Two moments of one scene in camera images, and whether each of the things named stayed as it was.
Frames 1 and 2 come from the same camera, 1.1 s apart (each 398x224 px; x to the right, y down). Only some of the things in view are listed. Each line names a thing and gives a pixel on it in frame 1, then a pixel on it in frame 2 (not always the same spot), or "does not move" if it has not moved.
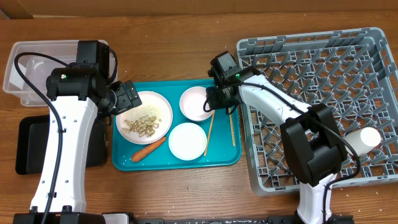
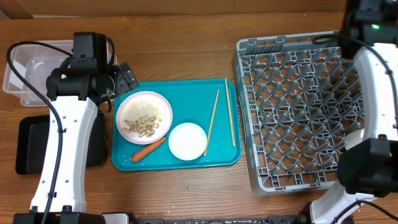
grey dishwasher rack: [354, 71] does not move
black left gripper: [126, 99] → [121, 85]
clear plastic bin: [35, 71] does not move
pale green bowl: [188, 141] does not move
